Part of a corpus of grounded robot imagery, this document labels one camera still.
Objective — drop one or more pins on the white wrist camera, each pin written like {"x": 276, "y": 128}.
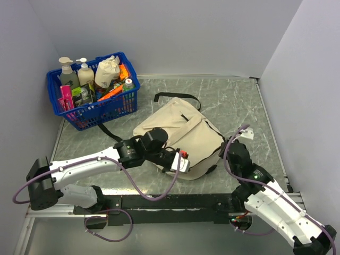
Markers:
{"x": 180, "y": 162}
{"x": 247, "y": 133}

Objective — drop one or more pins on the cream pump bottle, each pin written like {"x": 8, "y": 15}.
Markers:
{"x": 85, "y": 73}

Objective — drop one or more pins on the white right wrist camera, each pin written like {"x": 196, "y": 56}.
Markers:
{"x": 247, "y": 133}

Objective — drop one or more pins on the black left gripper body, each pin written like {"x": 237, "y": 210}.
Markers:
{"x": 161, "y": 157}

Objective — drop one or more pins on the blue plastic basket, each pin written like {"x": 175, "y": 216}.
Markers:
{"x": 90, "y": 115}

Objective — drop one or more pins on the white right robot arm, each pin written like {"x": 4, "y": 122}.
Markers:
{"x": 261, "y": 194}

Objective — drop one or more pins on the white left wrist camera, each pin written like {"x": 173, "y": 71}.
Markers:
{"x": 180, "y": 162}

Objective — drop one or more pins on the orange package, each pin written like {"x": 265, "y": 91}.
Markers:
{"x": 117, "y": 86}

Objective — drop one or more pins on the green pump bottle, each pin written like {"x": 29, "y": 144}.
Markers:
{"x": 68, "y": 77}

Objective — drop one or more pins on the pink box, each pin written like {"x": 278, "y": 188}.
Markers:
{"x": 66, "y": 100}

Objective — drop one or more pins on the aluminium rail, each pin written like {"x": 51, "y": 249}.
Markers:
{"x": 61, "y": 210}

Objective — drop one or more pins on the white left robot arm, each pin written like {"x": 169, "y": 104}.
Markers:
{"x": 50, "y": 183}

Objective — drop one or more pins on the beige canvas backpack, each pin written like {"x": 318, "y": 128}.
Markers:
{"x": 178, "y": 125}

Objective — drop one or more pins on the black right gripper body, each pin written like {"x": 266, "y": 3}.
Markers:
{"x": 222, "y": 151}

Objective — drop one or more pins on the beige cloth pouch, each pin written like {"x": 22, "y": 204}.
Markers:
{"x": 107, "y": 71}

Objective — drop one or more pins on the black green box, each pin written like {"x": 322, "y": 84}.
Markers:
{"x": 84, "y": 94}

